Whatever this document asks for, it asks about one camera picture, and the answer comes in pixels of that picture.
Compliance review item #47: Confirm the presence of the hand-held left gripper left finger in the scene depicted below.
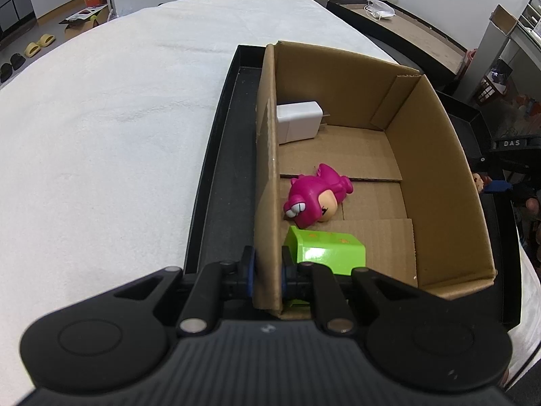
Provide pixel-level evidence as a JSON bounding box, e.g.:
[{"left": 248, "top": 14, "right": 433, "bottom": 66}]
[{"left": 115, "top": 245, "right": 257, "bottom": 336}]

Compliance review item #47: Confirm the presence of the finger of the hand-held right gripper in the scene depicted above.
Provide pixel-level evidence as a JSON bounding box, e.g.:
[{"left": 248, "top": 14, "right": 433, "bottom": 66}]
[
  {"left": 483, "top": 180, "right": 534, "bottom": 196},
  {"left": 471, "top": 154, "right": 521, "bottom": 175}
]

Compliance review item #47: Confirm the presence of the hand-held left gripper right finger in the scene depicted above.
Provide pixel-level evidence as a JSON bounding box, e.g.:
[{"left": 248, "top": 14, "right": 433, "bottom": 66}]
[{"left": 281, "top": 253, "right": 449, "bottom": 336}]

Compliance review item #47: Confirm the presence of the green block toy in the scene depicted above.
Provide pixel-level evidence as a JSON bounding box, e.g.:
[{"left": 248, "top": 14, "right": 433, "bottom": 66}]
[{"left": 282, "top": 226, "right": 367, "bottom": 310}]

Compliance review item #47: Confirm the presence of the brown cardboard box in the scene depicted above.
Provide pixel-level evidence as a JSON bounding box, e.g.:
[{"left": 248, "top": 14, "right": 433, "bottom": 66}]
[{"left": 252, "top": 41, "right": 498, "bottom": 320}]

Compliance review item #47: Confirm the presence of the pink hooded figurine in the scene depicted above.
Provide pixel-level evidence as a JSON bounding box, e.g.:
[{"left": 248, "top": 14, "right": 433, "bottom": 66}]
[{"left": 283, "top": 162, "right": 354, "bottom": 229}]

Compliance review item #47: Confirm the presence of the white charger plug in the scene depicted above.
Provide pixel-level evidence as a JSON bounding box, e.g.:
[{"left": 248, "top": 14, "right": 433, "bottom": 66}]
[{"left": 276, "top": 101, "right": 330, "bottom": 145}]

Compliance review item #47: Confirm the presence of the red basket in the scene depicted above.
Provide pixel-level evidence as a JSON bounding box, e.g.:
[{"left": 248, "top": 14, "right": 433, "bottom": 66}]
[{"left": 467, "top": 48, "right": 508, "bottom": 106}]

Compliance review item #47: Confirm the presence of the black tray with brown liner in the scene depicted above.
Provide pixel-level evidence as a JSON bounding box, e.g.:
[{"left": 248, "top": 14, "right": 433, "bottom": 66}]
[{"left": 327, "top": 0, "right": 468, "bottom": 82}]

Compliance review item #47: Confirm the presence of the white face mask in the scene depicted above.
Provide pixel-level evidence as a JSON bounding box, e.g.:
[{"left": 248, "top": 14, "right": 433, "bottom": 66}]
[{"left": 364, "top": 0, "right": 397, "bottom": 20}]

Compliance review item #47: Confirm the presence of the open cardboard box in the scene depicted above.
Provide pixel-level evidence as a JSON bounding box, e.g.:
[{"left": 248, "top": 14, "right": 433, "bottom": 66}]
[{"left": 58, "top": 5, "right": 110, "bottom": 37}]

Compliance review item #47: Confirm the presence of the black slipper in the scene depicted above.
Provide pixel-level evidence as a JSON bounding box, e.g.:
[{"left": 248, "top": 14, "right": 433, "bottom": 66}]
[{"left": 0, "top": 53, "right": 27, "bottom": 83}]

